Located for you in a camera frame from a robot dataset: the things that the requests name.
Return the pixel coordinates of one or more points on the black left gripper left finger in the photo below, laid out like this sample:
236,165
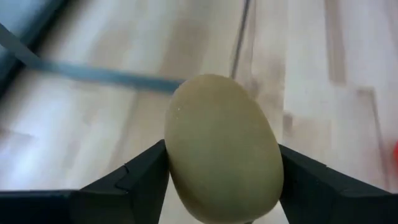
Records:
136,193

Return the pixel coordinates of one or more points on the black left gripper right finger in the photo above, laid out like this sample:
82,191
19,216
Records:
326,199

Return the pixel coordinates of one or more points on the red tomato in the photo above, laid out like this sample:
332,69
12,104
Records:
395,152

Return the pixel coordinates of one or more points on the brown-green kiwi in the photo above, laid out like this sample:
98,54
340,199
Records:
224,149

